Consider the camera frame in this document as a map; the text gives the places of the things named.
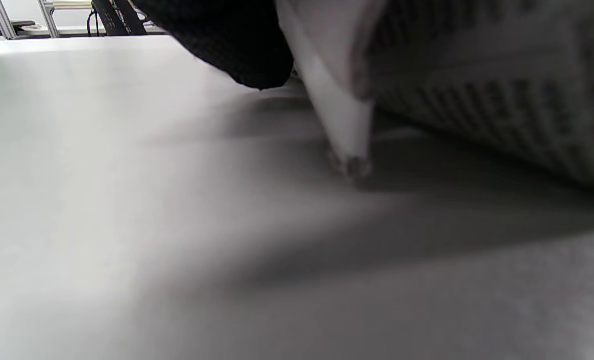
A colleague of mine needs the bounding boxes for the person's right hand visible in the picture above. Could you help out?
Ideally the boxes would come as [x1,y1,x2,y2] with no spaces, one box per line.
[132,0,295,91]

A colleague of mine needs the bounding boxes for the newspaper with red photo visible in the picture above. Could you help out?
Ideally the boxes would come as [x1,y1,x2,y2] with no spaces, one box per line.
[277,0,594,196]

